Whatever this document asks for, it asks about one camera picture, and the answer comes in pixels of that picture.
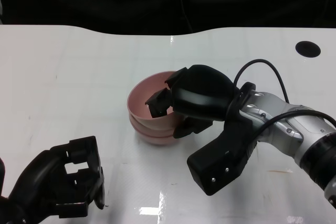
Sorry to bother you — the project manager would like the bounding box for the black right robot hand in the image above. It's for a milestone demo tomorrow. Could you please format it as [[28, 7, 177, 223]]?
[[145, 63, 241, 140]]

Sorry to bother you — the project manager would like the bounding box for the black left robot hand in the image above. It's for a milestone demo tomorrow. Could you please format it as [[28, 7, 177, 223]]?
[[0, 136, 107, 224]]

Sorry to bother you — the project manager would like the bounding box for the pink plastic bowl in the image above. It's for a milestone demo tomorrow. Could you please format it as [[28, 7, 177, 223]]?
[[127, 70, 184, 132], [133, 129, 182, 147], [130, 118, 179, 141]]

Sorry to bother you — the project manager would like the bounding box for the black round table grommet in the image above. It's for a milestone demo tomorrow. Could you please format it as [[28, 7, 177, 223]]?
[[295, 41, 322, 58]]

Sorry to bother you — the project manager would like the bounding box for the black left wrist camera housing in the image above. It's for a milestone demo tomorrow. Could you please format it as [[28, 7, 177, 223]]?
[[0, 157, 6, 196]]

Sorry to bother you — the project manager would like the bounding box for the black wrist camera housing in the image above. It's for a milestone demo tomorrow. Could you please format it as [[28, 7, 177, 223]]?
[[187, 82, 258, 196], [0, 157, 6, 196]]

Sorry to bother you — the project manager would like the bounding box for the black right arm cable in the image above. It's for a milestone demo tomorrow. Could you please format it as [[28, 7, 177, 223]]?
[[227, 59, 336, 143]]

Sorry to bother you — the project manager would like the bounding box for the black right wrist camera housing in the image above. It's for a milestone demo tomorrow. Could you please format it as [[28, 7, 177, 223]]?
[[187, 82, 258, 196]]

